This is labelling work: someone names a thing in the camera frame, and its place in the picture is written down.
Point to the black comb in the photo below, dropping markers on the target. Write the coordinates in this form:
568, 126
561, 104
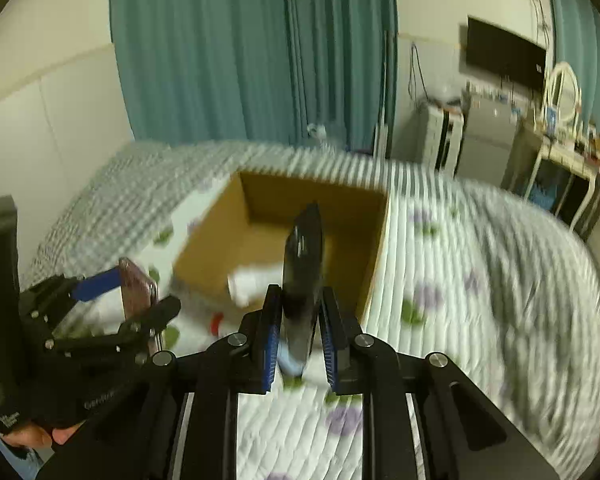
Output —
302, 282

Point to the white plastic bottle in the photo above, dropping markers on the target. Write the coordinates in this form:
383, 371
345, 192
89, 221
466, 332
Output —
247, 284

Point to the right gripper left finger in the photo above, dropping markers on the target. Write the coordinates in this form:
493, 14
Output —
195, 435

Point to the white tube red cap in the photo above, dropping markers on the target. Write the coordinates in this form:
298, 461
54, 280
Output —
219, 326

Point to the green curtain right window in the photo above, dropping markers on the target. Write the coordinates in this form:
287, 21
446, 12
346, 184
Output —
576, 29

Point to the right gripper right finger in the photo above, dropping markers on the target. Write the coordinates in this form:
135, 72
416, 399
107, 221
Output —
402, 411

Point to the clear water jug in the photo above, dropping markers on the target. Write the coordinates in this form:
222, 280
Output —
331, 137

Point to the white oval mirror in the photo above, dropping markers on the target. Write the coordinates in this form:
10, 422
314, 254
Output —
562, 99

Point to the grey checkered blanket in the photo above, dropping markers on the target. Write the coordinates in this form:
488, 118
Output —
498, 285

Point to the grey small refrigerator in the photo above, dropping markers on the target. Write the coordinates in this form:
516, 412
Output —
488, 139

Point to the white floral quilt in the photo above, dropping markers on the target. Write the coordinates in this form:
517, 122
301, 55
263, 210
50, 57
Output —
428, 263

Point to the white mop pole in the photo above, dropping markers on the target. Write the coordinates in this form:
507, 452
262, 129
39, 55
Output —
381, 128

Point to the white dressing table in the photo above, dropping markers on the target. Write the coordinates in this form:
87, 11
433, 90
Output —
561, 181

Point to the white suitcase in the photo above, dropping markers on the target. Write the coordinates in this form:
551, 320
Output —
439, 135

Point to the black wall television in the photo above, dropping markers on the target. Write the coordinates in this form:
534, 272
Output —
504, 54

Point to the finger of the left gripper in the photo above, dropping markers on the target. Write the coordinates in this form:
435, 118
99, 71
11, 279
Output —
97, 285
145, 326

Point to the green curtain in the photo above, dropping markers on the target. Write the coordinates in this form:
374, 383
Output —
253, 70

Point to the light blue oval case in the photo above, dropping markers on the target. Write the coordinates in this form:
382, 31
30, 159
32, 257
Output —
288, 364

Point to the person's left hand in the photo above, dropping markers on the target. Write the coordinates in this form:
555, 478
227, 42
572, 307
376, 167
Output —
31, 435

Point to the brown cardboard box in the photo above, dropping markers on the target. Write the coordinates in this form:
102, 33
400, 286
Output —
285, 239

